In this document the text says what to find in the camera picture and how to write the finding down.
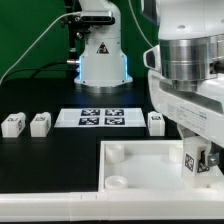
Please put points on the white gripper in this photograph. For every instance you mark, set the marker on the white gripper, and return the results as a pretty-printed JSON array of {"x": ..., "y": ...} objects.
[{"x": 200, "y": 112}]

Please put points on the white square tabletop part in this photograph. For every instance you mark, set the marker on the white square tabletop part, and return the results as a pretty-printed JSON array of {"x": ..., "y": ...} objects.
[{"x": 150, "y": 168}]

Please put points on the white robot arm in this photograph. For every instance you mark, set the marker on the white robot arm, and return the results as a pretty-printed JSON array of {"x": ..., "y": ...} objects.
[{"x": 186, "y": 68}]

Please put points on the white L-shaped obstacle fence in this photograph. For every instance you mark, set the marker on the white L-shaped obstacle fence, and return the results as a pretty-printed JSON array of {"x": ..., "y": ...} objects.
[{"x": 113, "y": 205}]

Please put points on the white sheet with tags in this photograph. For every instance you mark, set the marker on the white sheet with tags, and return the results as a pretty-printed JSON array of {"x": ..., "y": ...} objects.
[{"x": 100, "y": 117}]

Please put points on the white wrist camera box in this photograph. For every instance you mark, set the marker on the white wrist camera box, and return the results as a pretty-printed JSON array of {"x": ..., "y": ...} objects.
[{"x": 152, "y": 59}]

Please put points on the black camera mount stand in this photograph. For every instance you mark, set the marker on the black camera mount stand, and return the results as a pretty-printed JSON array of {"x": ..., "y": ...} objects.
[{"x": 72, "y": 21}]

